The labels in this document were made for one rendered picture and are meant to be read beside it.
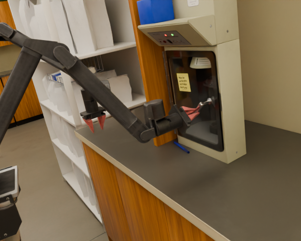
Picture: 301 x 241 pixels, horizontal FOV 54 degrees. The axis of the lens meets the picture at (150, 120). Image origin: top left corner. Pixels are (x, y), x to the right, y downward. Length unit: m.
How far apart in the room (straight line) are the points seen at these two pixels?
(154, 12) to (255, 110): 0.77
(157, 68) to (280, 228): 0.82
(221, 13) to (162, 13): 0.23
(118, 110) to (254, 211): 0.53
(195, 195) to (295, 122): 0.66
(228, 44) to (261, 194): 0.52
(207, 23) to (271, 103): 0.65
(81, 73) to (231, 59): 0.53
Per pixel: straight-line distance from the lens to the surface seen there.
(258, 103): 1.59
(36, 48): 0.92
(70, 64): 0.91
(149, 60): 1.34
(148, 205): 1.35
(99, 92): 0.96
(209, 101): 1.13
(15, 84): 0.94
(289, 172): 1.18
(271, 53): 1.48
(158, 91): 1.37
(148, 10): 1.17
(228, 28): 1.11
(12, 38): 1.40
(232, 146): 1.22
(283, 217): 0.97
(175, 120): 1.07
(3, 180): 1.31
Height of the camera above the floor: 1.55
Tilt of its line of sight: 20 degrees down
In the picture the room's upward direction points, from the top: 10 degrees counter-clockwise
